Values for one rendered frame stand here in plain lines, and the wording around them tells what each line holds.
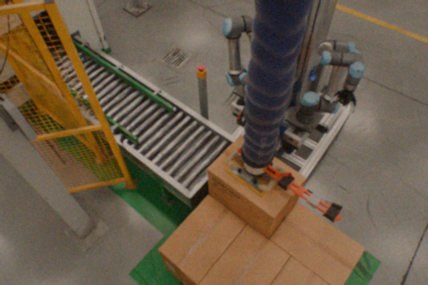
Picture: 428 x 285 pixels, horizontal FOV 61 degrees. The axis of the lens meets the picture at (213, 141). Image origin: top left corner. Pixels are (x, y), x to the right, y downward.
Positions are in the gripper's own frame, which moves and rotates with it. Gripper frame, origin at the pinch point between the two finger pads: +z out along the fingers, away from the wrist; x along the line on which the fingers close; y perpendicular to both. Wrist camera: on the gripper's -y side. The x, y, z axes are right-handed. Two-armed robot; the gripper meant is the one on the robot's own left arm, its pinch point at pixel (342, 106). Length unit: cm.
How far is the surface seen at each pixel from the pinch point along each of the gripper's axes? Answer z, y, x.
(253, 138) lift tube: 4, 49, -32
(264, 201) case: 58, 55, -15
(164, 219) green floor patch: 152, 84, -98
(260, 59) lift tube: -58, 50, -33
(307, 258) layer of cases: 98, 58, 28
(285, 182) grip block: 43, 42, -8
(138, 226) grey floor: 152, 104, -113
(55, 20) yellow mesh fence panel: -48, 77, -147
